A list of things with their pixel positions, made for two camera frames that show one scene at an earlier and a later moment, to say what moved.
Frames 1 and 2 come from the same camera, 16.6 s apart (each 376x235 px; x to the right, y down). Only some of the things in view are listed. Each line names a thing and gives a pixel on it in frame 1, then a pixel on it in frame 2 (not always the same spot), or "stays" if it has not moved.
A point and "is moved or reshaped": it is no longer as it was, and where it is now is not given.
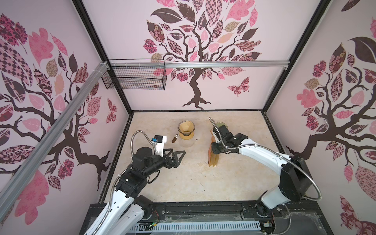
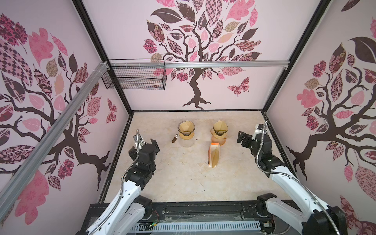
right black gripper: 215,151 to 247,138
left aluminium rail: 12,186 stays
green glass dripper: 220,124 is moved or reshaped
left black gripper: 175,163 to 153,142
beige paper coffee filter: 186,126 stays
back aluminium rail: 195,63 stays
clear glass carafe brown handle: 184,143 stays
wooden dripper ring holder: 186,137 stays
